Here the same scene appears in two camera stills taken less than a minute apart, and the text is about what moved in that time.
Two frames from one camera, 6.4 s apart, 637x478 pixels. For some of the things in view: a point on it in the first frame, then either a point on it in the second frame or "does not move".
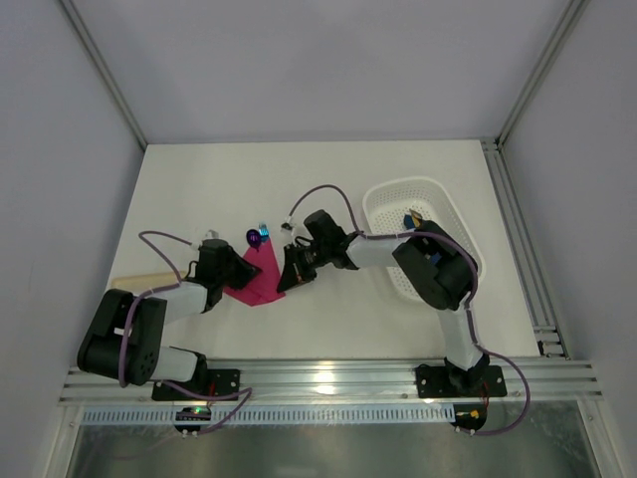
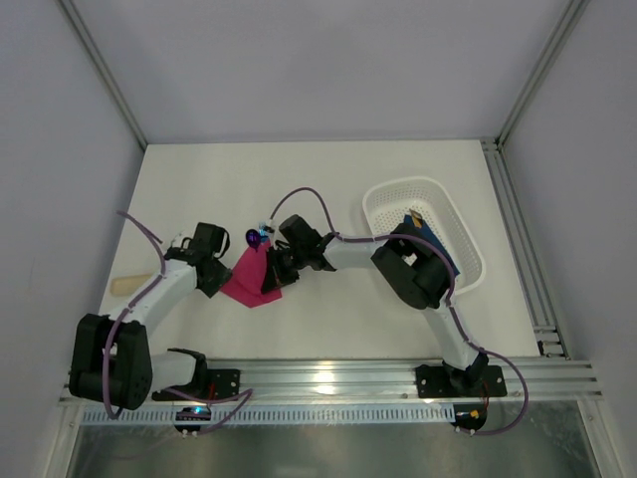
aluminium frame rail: [525, 378] does not move
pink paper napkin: [263, 288] does not move
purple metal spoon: [253, 237] does not move
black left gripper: [234, 267] → [217, 278]
